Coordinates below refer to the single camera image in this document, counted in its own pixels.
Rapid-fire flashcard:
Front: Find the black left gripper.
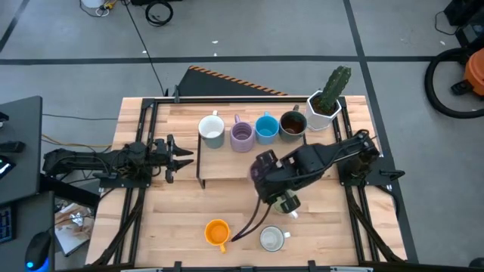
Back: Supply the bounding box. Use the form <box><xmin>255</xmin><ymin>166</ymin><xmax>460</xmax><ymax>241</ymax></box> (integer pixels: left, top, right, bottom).
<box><xmin>152</xmin><ymin>133</ymin><xmax>195</xmax><ymax>185</ymax></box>

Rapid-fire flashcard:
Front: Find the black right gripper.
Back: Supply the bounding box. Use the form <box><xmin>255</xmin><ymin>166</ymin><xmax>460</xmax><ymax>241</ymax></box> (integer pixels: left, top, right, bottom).
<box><xmin>252</xmin><ymin>165</ymin><xmax>303</xmax><ymax>207</ymax></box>

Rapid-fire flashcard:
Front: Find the light green mug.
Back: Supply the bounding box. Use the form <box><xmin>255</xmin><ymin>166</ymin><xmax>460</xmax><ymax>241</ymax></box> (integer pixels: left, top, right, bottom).
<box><xmin>271</xmin><ymin>190</ymin><xmax>302</xmax><ymax>221</ymax></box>

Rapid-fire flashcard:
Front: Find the white and grey mug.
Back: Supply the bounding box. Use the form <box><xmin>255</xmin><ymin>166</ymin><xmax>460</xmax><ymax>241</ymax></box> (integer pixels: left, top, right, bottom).
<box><xmin>197</xmin><ymin>110</ymin><xmax>227</xmax><ymax>150</ymax></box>

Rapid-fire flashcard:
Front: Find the blue and white patterned mug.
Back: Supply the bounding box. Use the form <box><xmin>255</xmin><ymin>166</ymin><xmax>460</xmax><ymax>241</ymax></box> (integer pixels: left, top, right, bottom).
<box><xmin>259</xmin><ymin>224</ymin><xmax>292</xmax><ymax>253</ymax></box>

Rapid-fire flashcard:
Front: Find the light blue mug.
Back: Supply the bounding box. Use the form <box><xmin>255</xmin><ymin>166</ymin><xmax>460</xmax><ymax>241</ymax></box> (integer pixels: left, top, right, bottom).
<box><xmin>254</xmin><ymin>111</ymin><xmax>281</xmax><ymax>146</ymax></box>

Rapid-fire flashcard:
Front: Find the dark speckled mug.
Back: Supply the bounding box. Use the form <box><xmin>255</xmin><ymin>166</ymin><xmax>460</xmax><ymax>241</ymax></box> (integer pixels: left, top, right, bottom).
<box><xmin>278</xmin><ymin>104</ymin><xmax>309</xmax><ymax>144</ymax></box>

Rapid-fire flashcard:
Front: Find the mauve ribbed mug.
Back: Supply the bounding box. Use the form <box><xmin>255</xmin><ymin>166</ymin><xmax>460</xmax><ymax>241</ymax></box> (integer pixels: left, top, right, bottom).
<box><xmin>229</xmin><ymin>114</ymin><xmax>256</xmax><ymax>153</ymax></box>

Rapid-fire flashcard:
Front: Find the yellow faceted mug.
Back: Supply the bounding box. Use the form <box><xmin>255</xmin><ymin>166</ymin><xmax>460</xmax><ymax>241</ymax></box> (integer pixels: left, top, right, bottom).
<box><xmin>203</xmin><ymin>218</ymin><xmax>231</xmax><ymax>254</ymax></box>

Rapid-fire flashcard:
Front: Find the wooden shelf with black legs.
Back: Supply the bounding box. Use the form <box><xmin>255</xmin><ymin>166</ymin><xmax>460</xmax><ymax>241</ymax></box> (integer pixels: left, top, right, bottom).
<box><xmin>195</xmin><ymin>128</ymin><xmax>309</xmax><ymax>190</ymax></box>

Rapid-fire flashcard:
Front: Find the white hexagonal plant pot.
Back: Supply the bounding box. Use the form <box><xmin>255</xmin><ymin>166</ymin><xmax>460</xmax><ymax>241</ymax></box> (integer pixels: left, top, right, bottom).
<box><xmin>304</xmin><ymin>89</ymin><xmax>343</xmax><ymax>132</ymax></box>

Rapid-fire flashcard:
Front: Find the black ramp with orange stripes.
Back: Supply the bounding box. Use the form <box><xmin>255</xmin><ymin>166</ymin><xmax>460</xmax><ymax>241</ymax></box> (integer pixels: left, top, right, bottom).
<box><xmin>176</xmin><ymin>65</ymin><xmax>288</xmax><ymax>97</ymax></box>

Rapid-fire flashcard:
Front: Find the green cactus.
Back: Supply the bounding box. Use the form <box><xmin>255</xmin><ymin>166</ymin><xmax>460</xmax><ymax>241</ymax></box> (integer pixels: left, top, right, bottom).
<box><xmin>319</xmin><ymin>65</ymin><xmax>352</xmax><ymax>114</ymax></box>

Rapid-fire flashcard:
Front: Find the black desk leg bar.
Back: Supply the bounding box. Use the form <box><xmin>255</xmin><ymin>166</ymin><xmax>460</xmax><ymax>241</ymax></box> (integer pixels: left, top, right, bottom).
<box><xmin>39</xmin><ymin>173</ymin><xmax>101</xmax><ymax>208</ymax></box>

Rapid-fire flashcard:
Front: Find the white paper sheet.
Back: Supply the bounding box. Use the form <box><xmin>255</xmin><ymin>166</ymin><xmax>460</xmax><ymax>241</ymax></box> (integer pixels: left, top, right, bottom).
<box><xmin>55</xmin><ymin>222</ymin><xmax>94</xmax><ymax>258</ymax></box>

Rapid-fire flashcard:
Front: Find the black desk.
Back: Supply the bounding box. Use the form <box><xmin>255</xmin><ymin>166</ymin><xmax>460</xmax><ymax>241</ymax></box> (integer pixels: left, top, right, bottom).
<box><xmin>0</xmin><ymin>95</ymin><xmax>43</xmax><ymax>207</ymax></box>
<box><xmin>0</xmin><ymin>190</ymin><xmax>56</xmax><ymax>272</ymax></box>

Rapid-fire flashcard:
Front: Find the black desk gadget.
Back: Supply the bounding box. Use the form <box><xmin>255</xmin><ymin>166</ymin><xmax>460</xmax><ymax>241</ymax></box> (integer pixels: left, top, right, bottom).
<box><xmin>0</xmin><ymin>140</ymin><xmax>26</xmax><ymax>154</ymax></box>

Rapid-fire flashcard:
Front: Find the black computer mouse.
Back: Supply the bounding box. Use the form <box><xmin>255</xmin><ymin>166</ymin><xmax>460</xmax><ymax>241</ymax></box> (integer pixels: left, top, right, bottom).
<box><xmin>24</xmin><ymin>230</ymin><xmax>53</xmax><ymax>272</ymax></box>

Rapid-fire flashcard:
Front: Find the small screen device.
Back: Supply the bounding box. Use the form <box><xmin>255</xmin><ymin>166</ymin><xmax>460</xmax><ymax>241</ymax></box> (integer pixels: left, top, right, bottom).
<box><xmin>0</xmin><ymin>154</ymin><xmax>17</xmax><ymax>181</ymax></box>

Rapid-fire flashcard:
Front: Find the black keyboard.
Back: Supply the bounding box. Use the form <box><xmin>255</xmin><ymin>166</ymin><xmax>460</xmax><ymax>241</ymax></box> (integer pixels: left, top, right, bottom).
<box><xmin>0</xmin><ymin>206</ymin><xmax>16</xmax><ymax>245</ymax></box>

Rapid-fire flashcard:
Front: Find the orange vacuum cleaner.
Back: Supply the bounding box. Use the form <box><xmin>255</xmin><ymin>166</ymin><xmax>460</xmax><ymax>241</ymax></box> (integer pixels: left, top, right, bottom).
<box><xmin>450</xmin><ymin>48</ymin><xmax>484</xmax><ymax>97</ymax></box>

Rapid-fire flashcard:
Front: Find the black equipment box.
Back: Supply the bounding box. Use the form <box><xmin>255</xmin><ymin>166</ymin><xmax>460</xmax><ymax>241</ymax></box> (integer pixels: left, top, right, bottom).
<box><xmin>444</xmin><ymin>0</ymin><xmax>484</xmax><ymax>27</ymax></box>
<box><xmin>455</xmin><ymin>22</ymin><xmax>484</xmax><ymax>48</ymax></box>

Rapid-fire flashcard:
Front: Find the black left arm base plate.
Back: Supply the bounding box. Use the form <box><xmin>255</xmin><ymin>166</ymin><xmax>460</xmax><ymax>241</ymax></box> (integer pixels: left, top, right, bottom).
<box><xmin>98</xmin><ymin>172</ymin><xmax>152</xmax><ymax>189</ymax></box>

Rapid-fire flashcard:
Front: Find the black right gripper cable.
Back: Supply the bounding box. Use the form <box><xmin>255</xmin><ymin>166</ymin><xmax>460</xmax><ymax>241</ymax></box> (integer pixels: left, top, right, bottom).
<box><xmin>230</xmin><ymin>196</ymin><xmax>274</xmax><ymax>243</ymax></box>

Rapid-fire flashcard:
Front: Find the black aluminium table frame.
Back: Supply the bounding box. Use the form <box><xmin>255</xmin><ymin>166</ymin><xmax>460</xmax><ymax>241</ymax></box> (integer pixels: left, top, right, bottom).
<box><xmin>92</xmin><ymin>96</ymin><xmax>408</xmax><ymax>272</ymax></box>

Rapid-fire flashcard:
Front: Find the yellow floor cable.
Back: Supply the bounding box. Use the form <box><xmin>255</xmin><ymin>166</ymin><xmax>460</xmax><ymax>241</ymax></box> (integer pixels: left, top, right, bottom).
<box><xmin>41</xmin><ymin>134</ymin><xmax>113</xmax><ymax>149</ymax></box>

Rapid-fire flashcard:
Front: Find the thin black floor cable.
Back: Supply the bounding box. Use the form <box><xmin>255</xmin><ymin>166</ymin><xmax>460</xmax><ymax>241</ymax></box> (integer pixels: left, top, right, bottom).
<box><xmin>42</xmin><ymin>113</ymin><xmax>119</xmax><ymax>122</ymax></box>

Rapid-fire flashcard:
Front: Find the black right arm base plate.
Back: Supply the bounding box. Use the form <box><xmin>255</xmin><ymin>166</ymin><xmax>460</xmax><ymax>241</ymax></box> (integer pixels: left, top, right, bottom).
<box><xmin>337</xmin><ymin>156</ymin><xmax>405</xmax><ymax>187</ymax></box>

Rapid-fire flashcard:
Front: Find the long black floor cable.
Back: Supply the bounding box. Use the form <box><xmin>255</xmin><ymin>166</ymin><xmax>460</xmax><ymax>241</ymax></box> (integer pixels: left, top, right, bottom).
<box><xmin>121</xmin><ymin>0</ymin><xmax>169</xmax><ymax>97</ymax></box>

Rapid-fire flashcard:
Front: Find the coiled black cable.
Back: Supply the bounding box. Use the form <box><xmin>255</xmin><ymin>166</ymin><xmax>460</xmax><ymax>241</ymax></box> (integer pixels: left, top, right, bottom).
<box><xmin>144</xmin><ymin>1</ymin><xmax>175</xmax><ymax>27</ymax></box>

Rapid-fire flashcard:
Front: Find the black vacuum hose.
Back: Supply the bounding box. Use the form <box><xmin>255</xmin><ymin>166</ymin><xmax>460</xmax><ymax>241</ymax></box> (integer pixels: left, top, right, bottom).
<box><xmin>423</xmin><ymin>47</ymin><xmax>484</xmax><ymax>120</ymax></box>

